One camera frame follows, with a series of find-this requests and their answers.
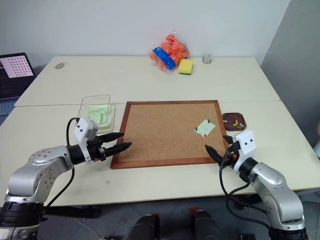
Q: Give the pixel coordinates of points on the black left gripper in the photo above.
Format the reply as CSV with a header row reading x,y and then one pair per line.
x,y
96,150

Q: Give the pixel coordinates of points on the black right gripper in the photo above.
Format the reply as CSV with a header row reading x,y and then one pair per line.
x,y
231,155

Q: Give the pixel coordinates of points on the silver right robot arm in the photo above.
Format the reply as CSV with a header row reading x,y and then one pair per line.
x,y
272,185

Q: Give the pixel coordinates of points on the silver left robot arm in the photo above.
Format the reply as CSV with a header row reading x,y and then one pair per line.
x,y
37,172

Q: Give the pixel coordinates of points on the light green paper note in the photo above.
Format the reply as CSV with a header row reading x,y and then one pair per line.
x,y
205,128

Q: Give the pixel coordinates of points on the yellow chess piece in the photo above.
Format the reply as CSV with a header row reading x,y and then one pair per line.
x,y
235,123

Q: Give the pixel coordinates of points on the wood framed cork board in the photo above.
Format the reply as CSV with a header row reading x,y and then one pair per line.
x,y
162,132

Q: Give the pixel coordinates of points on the clear plastic container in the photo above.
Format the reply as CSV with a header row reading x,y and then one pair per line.
x,y
110,117

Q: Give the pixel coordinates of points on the brown dish of pushpins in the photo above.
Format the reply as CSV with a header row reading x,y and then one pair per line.
x,y
231,117

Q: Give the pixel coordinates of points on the dark rounded shape red mark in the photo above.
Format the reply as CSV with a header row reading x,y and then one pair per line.
x,y
205,225
145,227

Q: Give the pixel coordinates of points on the yellow sponge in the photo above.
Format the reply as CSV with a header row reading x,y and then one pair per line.
x,y
185,67

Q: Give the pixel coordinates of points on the small glass jar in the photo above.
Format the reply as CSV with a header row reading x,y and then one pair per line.
x,y
206,58

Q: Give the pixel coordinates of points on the bag of orange balls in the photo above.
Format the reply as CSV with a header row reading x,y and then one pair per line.
x,y
170,51

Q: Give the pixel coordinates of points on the grey partition panel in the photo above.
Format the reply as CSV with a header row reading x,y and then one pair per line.
x,y
295,62

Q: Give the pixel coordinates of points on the open laptop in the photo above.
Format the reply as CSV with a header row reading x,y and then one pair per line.
x,y
12,75

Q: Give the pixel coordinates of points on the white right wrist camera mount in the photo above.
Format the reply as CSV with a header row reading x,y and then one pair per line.
x,y
246,143

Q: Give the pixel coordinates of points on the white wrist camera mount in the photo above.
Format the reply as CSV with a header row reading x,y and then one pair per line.
x,y
246,143
83,128

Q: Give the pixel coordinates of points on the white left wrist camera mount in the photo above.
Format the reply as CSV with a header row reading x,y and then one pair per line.
x,y
83,128

